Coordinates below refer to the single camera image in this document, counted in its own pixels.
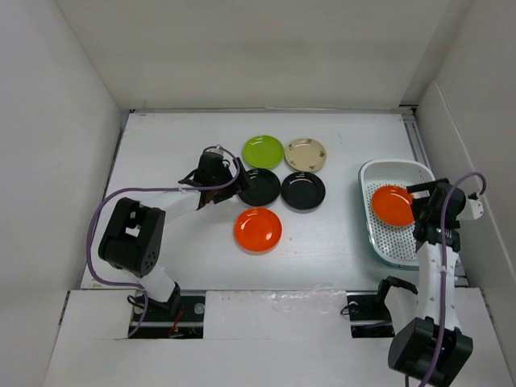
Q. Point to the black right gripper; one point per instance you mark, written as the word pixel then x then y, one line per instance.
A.
pixel 418 202

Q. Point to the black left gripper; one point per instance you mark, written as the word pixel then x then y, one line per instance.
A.
pixel 242 183

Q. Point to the orange plate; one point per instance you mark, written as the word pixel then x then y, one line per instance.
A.
pixel 392 205
pixel 258 230

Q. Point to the black plate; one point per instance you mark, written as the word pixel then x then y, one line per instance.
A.
pixel 265 188
pixel 303 191

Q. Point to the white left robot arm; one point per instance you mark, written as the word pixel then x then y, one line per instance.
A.
pixel 133 236

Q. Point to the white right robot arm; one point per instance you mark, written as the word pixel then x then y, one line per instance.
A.
pixel 431 348

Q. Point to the white perforated plastic bin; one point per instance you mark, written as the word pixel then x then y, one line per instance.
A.
pixel 392 246

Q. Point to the lime green plate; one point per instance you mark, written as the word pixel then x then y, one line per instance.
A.
pixel 263 151

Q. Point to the cream plate with small motifs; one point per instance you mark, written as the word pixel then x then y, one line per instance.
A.
pixel 305 155

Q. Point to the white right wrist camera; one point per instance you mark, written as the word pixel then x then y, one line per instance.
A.
pixel 474 207

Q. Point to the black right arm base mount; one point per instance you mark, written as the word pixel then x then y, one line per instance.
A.
pixel 368 317

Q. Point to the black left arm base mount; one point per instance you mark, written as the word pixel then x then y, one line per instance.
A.
pixel 158 323

